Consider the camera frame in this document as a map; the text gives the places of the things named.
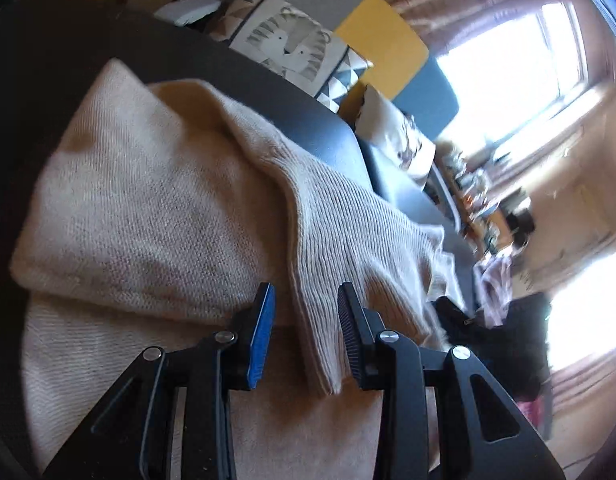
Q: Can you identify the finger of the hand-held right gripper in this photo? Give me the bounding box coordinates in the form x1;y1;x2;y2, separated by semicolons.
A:
432;296;481;343

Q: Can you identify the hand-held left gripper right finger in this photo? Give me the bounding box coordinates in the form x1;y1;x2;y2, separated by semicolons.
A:
337;281;566;480

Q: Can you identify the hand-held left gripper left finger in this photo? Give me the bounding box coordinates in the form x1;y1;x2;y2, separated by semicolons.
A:
40;282;277;480

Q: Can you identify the beige knit sweater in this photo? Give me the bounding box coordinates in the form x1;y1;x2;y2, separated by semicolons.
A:
9;57;463;480

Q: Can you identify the pink knit garment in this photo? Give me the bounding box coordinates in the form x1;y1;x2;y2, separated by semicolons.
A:
470;255;516;328

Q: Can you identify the person's pink clothing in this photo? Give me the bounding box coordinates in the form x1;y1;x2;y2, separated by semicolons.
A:
518;395;548;441

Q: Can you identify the bright window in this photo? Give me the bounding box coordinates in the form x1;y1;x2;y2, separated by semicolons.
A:
548;255;616;371
435;2;588;146

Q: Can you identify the black monitor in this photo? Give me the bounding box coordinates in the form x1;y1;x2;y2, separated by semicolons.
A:
502;195;536;241

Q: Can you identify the cluttered wooden desk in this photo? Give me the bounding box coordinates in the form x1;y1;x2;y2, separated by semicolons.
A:
433;140;538;266

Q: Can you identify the deer print cushion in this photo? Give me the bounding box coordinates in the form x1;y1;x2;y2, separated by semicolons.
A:
355;84;436;186

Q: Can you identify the pink curtain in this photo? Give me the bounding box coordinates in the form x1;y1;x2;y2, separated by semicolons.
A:
383;0;578;56
482;85;616;173

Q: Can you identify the grey yellow blue sofa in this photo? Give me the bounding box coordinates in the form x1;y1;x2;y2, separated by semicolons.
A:
128;0;461;136

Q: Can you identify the tiger print cushion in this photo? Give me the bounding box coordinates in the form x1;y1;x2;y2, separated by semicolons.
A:
208;0;373;113

